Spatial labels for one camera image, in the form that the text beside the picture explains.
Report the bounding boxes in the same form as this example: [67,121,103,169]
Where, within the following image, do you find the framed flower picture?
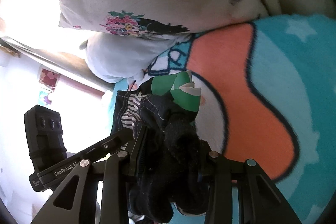
[39,68,60,91]

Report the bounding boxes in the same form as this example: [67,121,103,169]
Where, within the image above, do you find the dark striped pants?
[112,71,209,223]

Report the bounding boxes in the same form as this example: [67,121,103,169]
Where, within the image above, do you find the cartoon fleece blanket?
[144,15,335,223]

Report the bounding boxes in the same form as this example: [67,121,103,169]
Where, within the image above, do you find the grey plush pillow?
[80,33,191,83]

